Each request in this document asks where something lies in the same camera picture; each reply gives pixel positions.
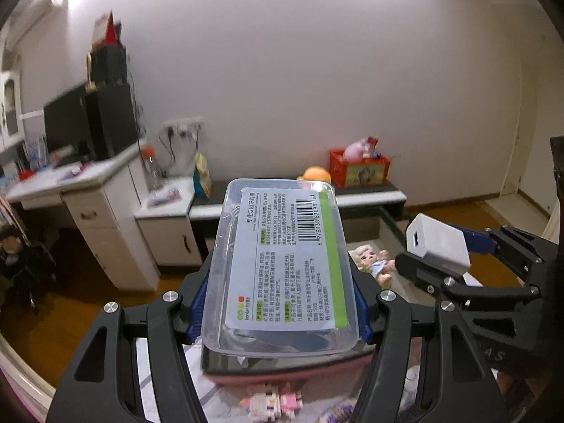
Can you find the white bedside cabinet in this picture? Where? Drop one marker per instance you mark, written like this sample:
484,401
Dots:
165,226

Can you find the pink block donut model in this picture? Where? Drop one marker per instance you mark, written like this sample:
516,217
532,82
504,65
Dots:
339,413

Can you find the pink box black rim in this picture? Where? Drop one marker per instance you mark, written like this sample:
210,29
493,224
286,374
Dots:
375,234

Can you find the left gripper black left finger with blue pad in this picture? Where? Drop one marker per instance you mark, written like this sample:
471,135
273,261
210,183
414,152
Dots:
101,382

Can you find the small blonde doll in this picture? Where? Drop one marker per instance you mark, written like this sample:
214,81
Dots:
377,263

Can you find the white pink block cat figure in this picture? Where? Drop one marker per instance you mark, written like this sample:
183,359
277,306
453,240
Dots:
272,402

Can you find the white charger adapter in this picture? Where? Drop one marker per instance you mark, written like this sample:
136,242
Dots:
438,243

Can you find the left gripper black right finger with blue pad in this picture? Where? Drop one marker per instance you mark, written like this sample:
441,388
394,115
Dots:
455,383

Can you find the pink plush toy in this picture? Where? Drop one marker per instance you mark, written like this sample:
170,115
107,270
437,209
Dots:
362,149

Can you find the black computer monitor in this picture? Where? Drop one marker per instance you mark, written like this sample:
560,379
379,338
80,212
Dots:
66,122

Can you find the blue yellow snack bag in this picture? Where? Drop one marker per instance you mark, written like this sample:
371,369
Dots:
201,177

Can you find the white wall power outlet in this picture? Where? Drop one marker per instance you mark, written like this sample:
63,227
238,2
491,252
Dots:
186,126

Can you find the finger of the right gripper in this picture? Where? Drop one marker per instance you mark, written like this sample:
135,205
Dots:
423,274
502,237

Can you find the bottle with orange cap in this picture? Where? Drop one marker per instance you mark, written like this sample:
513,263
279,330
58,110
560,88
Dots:
151,168

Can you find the red toy crate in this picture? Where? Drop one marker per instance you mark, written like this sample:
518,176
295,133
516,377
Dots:
360,172

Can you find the clear plastic labelled box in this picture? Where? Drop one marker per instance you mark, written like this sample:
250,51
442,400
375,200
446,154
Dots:
280,283

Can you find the white desk with drawers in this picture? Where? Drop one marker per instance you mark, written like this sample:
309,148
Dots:
103,201

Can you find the orange plush octopus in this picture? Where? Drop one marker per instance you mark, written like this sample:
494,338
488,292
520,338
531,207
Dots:
316,174

